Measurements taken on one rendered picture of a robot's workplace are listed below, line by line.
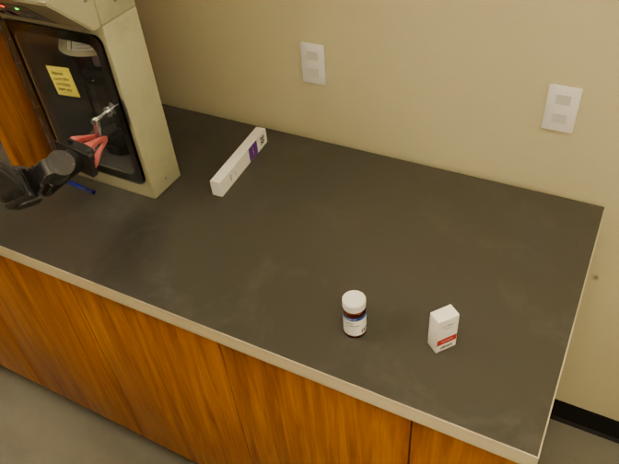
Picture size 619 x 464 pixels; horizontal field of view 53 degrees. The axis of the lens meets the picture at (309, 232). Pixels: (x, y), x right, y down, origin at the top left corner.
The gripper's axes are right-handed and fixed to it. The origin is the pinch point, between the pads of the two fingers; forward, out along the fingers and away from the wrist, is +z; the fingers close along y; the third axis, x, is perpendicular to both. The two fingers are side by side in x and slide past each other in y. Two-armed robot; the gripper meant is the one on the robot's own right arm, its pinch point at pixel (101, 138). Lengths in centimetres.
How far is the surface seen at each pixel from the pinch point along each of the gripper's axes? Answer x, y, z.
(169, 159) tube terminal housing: 12.6, -8.0, 13.3
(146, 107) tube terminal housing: -4.3, -5.4, 11.0
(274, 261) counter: 13, -49, -2
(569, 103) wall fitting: -18, -95, 48
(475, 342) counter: 6, -96, -6
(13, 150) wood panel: 13.9, 29.1, -3.9
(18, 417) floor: 122, 37, -33
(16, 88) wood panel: 0.3, 31.3, 4.3
